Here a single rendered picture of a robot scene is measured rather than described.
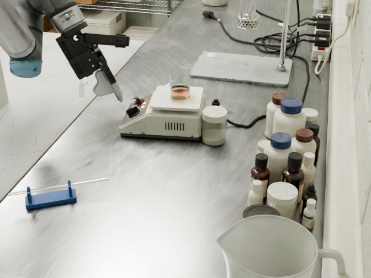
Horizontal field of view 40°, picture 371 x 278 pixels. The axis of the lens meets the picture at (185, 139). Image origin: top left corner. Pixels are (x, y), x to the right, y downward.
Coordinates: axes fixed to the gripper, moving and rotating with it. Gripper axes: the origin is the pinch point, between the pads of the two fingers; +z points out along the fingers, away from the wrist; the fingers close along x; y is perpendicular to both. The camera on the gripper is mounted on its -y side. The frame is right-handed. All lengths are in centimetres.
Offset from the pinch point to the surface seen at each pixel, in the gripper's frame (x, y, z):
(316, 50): -21, -63, 21
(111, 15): -233, -37, -17
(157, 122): 12.0, -3.6, 8.2
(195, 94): 9.1, -15.4, 7.5
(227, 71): -19.4, -33.4, 12.6
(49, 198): 27.7, 24.6, 7.2
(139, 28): -241, -51, 0
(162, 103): 11.7, -6.9, 5.0
